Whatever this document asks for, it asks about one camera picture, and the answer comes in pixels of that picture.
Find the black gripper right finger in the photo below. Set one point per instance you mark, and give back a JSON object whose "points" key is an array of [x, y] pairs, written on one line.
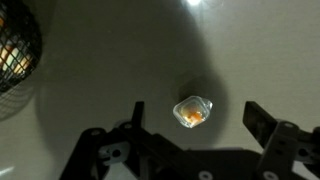
{"points": [[258, 122]]}

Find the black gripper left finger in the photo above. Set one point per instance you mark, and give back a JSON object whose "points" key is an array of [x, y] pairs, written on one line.
{"points": [[138, 114]]}

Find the packaged burger candy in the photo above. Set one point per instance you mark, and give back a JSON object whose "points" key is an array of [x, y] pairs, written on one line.
{"points": [[192, 111], [13, 61]]}

